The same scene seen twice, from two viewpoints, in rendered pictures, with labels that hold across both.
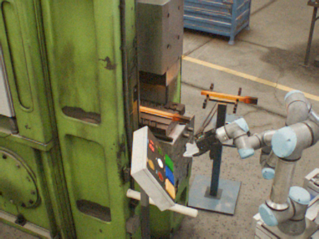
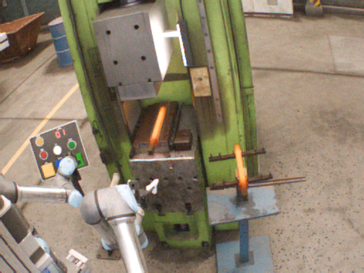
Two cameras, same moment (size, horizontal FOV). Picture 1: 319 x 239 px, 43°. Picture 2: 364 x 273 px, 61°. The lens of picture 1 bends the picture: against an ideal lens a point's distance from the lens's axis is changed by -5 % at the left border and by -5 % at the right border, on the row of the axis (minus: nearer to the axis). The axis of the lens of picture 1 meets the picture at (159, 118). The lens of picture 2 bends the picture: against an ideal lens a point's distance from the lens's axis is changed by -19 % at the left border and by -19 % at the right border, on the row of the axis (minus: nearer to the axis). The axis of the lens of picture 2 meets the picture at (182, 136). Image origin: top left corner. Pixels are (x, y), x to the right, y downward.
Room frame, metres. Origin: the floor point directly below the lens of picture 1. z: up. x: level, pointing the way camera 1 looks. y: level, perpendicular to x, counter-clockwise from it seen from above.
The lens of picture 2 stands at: (2.05, -1.81, 2.20)
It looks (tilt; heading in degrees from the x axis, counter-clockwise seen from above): 35 degrees down; 79
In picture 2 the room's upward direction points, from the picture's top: 12 degrees counter-clockwise
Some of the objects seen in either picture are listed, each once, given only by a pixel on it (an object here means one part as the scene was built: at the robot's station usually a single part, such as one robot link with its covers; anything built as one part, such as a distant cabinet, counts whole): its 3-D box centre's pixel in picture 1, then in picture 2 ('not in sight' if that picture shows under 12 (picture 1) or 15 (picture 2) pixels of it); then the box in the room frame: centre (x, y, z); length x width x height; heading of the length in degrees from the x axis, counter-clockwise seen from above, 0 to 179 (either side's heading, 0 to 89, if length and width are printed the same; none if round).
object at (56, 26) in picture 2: not in sight; (67, 38); (1.55, 4.73, 0.44); 0.59 x 0.59 x 0.88
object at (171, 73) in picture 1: (140, 65); (144, 73); (2.28, 0.11, 1.32); 0.42 x 0.20 x 0.10; 65
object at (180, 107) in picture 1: (174, 109); (183, 139); (2.38, -0.10, 0.95); 0.12 x 0.08 x 0.06; 65
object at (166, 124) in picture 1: (141, 116); (157, 125); (2.28, 0.11, 0.96); 0.42 x 0.20 x 0.09; 65
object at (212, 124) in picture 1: (220, 127); (242, 200); (2.58, -0.45, 0.67); 0.40 x 0.30 x 0.02; 163
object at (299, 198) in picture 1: (296, 201); (40, 252); (1.46, -0.67, 0.98); 0.13 x 0.12 x 0.14; 116
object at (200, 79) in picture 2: not in sight; (200, 82); (2.54, -0.09, 1.27); 0.09 x 0.02 x 0.17; 155
